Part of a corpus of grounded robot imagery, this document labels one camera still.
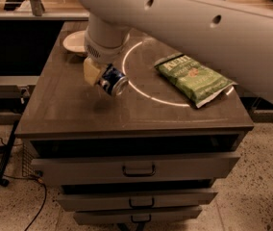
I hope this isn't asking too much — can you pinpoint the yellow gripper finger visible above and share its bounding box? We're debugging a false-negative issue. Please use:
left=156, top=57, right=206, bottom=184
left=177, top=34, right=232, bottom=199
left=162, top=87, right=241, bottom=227
left=83, top=58, right=107, bottom=86

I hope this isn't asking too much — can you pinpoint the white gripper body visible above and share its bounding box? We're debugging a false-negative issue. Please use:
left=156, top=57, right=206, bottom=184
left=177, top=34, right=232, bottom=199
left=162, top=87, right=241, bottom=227
left=85, top=13, right=131, bottom=64

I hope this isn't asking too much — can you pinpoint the blue pepsi can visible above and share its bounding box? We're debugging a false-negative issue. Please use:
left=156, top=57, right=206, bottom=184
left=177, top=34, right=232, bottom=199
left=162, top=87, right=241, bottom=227
left=98, top=64, right=129, bottom=96

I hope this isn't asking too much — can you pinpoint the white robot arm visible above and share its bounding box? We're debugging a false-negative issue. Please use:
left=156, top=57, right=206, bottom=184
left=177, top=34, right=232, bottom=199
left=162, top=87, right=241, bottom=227
left=79, top=0, right=273, bottom=104

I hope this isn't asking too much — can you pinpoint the green chip bag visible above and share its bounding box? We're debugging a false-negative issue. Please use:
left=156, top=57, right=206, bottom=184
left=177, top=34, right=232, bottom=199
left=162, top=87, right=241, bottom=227
left=154, top=53, right=236, bottom=108

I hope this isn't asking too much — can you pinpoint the grey drawer cabinet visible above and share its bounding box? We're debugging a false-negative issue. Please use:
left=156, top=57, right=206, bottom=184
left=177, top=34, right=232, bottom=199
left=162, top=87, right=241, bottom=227
left=13, top=20, right=255, bottom=226

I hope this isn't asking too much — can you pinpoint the middle grey drawer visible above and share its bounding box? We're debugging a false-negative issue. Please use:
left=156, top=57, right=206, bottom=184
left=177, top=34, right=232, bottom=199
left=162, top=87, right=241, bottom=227
left=58, top=189, right=217, bottom=211

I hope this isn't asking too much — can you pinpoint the grey drawer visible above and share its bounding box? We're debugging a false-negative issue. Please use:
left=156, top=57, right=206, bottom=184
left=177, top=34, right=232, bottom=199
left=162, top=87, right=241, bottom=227
left=58, top=189, right=217, bottom=211
left=32, top=152, right=239, bottom=186
left=73, top=206, right=202, bottom=225

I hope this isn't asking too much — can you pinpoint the top grey drawer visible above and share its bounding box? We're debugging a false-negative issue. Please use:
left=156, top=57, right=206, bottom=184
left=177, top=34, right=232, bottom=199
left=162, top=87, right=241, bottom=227
left=32, top=152, right=239, bottom=186

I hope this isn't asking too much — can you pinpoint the black leaning bar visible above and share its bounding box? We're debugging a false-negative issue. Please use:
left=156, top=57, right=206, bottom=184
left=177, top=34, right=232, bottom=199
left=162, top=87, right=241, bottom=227
left=0, top=120, right=18, bottom=187

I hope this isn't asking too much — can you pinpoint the bottom grey drawer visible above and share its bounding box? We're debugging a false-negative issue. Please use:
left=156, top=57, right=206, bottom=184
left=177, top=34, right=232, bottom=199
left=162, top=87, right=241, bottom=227
left=73, top=206, right=202, bottom=225

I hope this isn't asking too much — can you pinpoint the black floor cable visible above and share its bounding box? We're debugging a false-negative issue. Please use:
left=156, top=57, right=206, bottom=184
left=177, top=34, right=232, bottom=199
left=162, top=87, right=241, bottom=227
left=0, top=111, right=48, bottom=231

